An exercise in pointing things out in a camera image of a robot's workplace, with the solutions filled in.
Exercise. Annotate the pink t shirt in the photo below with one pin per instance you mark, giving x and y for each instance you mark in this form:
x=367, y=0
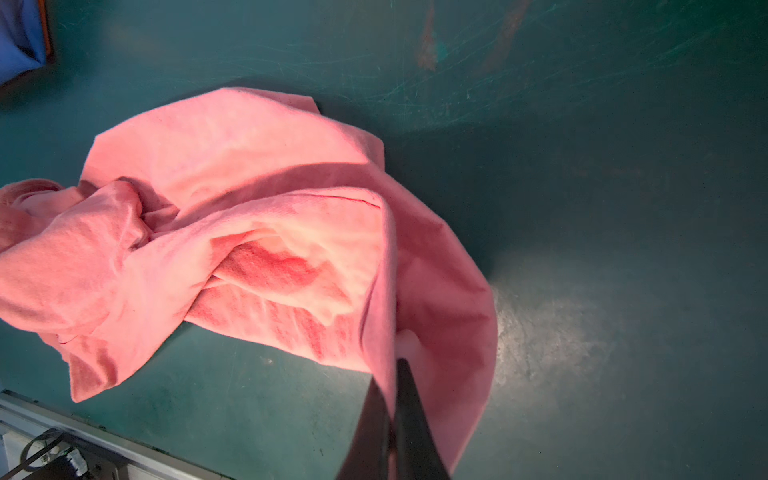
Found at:
x=250, y=214

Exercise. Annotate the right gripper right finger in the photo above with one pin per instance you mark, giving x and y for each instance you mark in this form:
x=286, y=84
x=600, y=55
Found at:
x=416, y=454

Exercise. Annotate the aluminium rail base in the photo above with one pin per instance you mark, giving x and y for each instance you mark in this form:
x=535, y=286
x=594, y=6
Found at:
x=24, y=420

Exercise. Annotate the folded orange t shirt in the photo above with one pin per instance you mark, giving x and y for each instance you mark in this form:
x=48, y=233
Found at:
x=45, y=25

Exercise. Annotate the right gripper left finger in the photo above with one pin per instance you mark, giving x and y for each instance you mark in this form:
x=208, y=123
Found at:
x=369, y=452

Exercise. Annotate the folded blue t shirt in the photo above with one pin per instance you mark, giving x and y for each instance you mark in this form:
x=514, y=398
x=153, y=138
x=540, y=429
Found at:
x=22, y=45

